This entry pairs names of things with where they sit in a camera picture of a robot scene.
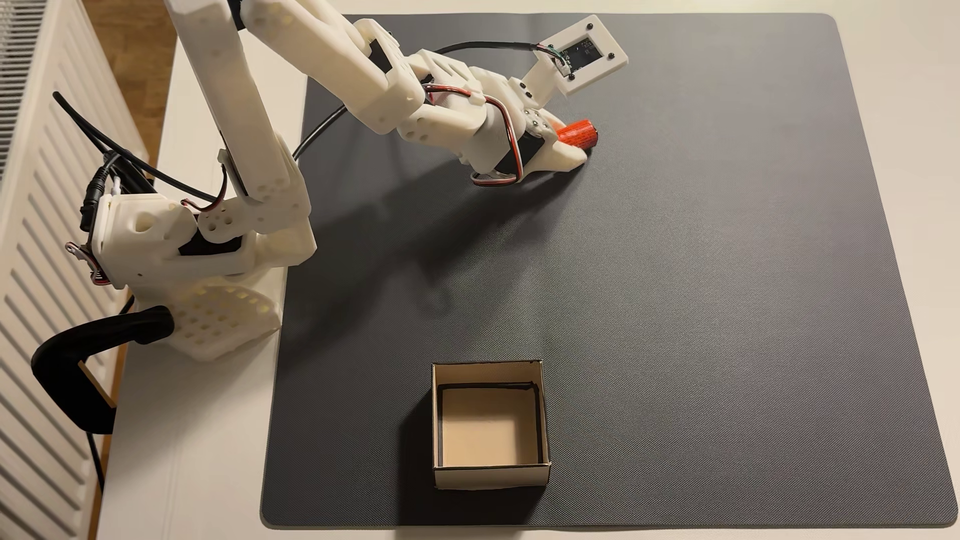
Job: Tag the black table clamp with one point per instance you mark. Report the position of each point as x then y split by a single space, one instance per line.
67 360

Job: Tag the white radiator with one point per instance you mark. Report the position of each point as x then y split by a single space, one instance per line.
30 390

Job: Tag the open cardboard box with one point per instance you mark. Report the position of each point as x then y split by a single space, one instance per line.
489 427

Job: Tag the white framed camera box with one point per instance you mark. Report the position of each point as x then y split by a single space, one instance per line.
581 54

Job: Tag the dark grey textured mat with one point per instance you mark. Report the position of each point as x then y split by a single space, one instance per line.
712 300

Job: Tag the red cylinder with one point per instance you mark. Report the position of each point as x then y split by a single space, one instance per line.
579 135

